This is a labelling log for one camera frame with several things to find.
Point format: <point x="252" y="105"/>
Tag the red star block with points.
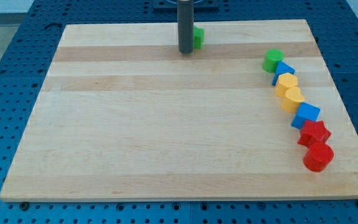
<point x="312" y="132"/>

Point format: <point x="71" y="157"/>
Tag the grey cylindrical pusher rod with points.
<point x="185" y="21"/>

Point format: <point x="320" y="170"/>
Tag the yellow heart block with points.
<point x="292" y="100"/>

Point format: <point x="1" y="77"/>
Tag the blue cube block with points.
<point x="305" y="112"/>

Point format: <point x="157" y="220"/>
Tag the blue triangle block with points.
<point x="282" y="68"/>

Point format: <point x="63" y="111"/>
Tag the green cylinder block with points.
<point x="271" y="60"/>

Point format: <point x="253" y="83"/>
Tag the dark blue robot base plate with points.
<point x="171" y="5"/>

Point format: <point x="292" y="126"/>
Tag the yellow hexagon block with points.
<point x="284" y="82"/>

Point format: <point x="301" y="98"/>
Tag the red cylinder block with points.
<point x="318" y="157"/>

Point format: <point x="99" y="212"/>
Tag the light wooden board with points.
<point x="123" y="116"/>

